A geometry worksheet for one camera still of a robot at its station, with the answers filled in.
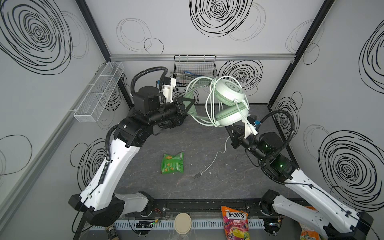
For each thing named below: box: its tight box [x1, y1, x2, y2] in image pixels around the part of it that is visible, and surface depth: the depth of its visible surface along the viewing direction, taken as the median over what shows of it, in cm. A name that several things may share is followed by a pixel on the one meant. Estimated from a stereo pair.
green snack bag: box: [161, 152, 185, 175], surface depth 86 cm
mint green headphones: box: [184, 79, 249, 127], surface depth 44 cm
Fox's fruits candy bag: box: [221, 206, 250, 240], surface depth 68 cm
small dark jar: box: [105, 225, 118, 240], surface depth 67 cm
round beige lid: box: [174, 212, 192, 235], surface depth 66 cm
